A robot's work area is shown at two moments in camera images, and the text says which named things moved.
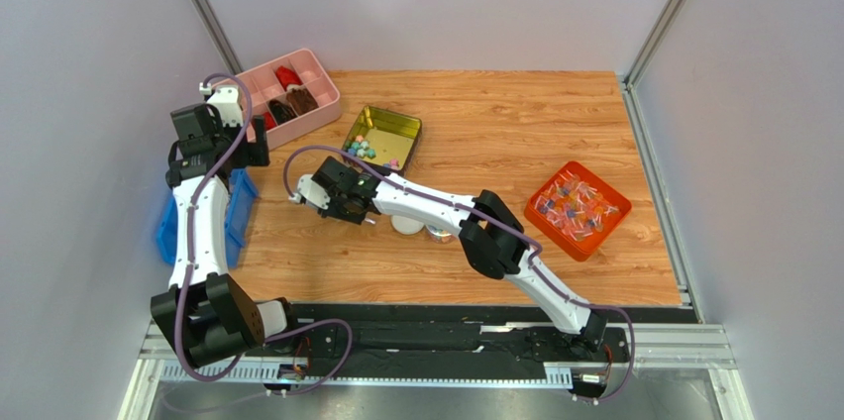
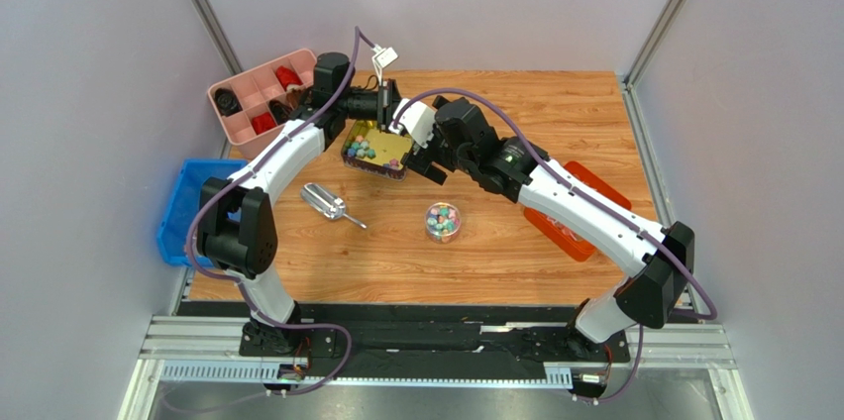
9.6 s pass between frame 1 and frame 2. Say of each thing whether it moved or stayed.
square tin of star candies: stayed
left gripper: moved
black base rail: stayed
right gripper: moved
